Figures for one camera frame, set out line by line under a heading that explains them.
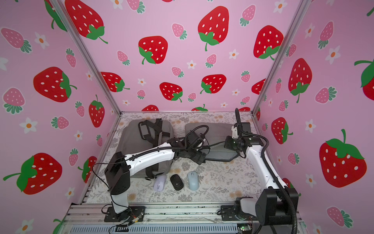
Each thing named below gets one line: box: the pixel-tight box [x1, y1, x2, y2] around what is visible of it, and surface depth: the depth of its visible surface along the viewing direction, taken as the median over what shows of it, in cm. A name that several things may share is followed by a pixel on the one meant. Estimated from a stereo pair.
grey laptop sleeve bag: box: [185, 122, 239, 162], surface depth 87 cm
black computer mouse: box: [169, 174, 185, 191], surface depth 85 cm
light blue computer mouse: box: [187, 171, 200, 192], surface depth 85 cm
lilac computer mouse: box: [153, 174, 168, 192], surface depth 84 cm
